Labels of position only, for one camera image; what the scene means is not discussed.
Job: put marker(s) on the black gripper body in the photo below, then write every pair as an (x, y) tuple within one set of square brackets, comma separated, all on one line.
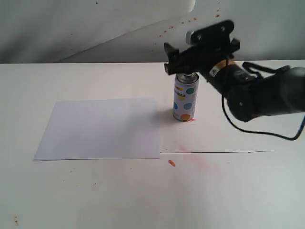
[(201, 58)]

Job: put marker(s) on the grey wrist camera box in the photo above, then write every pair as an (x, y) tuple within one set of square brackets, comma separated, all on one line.
[(217, 33)]

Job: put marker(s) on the white dotted spray paint can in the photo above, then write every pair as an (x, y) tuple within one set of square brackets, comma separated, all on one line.
[(185, 94)]

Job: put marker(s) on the small orange scrap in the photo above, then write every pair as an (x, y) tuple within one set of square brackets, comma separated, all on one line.
[(171, 163)]

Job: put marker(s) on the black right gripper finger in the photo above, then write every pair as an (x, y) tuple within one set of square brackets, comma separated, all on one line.
[(169, 68)]

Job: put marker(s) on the white paper sheet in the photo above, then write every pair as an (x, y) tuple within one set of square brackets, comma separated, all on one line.
[(101, 129)]

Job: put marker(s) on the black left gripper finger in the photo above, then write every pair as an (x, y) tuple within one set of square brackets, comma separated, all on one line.
[(170, 51)]

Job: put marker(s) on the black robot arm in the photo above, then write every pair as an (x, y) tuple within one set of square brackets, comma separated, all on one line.
[(250, 90)]

